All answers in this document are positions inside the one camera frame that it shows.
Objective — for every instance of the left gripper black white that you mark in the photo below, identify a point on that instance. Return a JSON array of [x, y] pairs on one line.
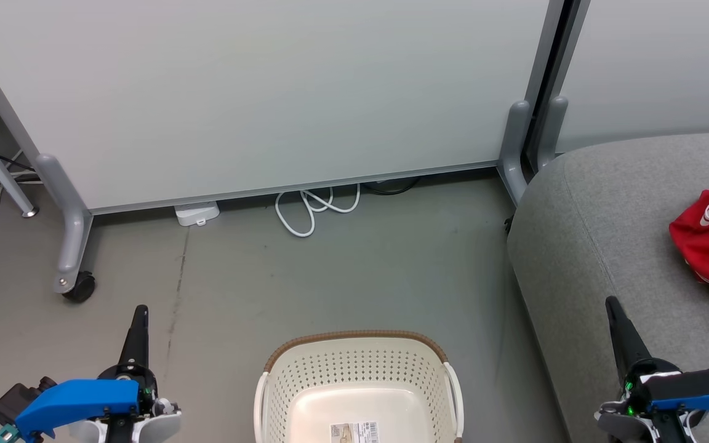
[[145, 424]]

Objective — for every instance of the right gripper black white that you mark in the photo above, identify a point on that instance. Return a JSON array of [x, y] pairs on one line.
[[622, 424]]

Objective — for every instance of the grey fabric sofa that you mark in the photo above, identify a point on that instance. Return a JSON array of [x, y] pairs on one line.
[[607, 258]]

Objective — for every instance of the black caster wheel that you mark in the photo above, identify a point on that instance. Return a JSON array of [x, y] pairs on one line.
[[82, 288]]

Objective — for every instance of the grey partition leg with caster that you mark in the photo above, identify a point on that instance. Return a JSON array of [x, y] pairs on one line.
[[74, 234]]

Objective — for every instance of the white power adapter box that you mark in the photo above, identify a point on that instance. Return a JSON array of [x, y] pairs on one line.
[[197, 213]]

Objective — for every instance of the cream perforated laundry basket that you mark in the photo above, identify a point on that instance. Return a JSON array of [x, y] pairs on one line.
[[354, 375]]

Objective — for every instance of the grey partition foot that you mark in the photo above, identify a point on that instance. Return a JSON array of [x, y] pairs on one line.
[[551, 132], [513, 160]]

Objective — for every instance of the white barcode label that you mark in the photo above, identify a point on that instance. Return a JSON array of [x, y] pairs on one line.
[[354, 432]]

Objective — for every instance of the wide white partition panel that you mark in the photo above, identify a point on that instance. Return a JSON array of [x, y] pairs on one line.
[[250, 92]]

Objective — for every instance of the narrow white partition panel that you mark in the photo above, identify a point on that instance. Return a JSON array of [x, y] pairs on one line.
[[656, 67]]

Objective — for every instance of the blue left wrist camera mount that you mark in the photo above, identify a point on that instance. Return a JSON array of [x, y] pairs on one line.
[[77, 397]]

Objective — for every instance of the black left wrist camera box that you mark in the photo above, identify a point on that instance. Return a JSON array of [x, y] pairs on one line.
[[13, 400]]

